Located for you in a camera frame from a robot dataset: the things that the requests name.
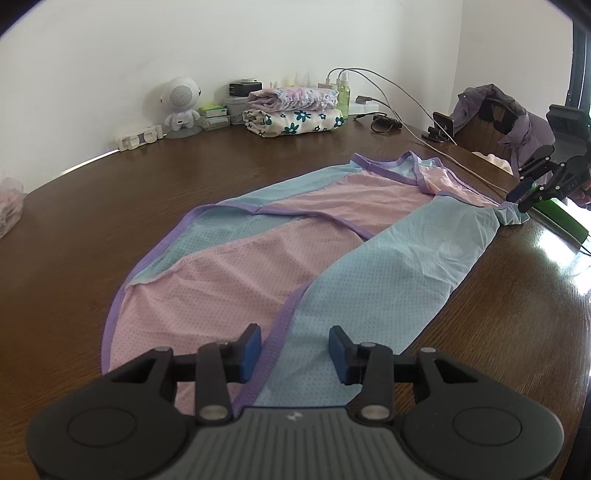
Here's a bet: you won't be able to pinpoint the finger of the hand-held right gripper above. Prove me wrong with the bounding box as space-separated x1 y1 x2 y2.
517 145 556 181
506 156 591 212

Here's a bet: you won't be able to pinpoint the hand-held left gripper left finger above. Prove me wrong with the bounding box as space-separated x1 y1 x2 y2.
111 323 262 423

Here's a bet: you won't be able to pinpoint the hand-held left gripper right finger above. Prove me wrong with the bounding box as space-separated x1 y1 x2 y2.
328 325 478 423

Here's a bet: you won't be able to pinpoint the pink and blue garment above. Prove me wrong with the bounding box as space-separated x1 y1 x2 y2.
102 151 529 407

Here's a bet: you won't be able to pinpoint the pale pink cloth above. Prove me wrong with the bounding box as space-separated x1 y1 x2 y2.
471 150 513 174

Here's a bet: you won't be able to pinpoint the green tool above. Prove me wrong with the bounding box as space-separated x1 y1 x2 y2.
531 198 589 243

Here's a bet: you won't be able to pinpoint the purple jacket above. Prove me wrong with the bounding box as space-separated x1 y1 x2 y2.
450 84 557 174

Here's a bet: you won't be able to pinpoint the green spray bottle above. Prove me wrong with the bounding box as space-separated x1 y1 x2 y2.
336 71 352 116

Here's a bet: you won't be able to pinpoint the folded teal flower cloth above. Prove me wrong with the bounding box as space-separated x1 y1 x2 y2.
242 107 345 138

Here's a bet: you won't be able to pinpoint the stacked green white boxes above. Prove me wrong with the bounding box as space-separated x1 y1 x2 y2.
198 104 230 130

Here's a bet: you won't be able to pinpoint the folded pink ruffled cloth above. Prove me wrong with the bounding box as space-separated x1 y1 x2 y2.
248 86 340 112

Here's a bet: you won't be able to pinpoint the white small power strip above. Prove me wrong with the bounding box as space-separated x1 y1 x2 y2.
116 124 164 151

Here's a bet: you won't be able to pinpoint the small white bottles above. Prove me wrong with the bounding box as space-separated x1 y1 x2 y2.
270 74 308 89

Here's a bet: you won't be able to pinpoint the white robot-shaped speaker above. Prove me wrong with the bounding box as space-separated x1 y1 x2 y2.
154 77 204 139

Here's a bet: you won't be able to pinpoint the black box device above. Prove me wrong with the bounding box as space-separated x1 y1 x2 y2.
228 79 262 97

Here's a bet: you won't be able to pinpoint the clear plastic bag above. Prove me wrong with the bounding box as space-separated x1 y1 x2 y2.
0 178 27 238

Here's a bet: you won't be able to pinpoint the long white cable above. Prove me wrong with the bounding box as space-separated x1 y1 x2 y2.
339 68 513 197

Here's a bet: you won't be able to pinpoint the white charging cable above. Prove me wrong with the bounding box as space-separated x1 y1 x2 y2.
328 68 458 146

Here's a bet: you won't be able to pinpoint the black cable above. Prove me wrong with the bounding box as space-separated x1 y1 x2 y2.
353 113 402 134

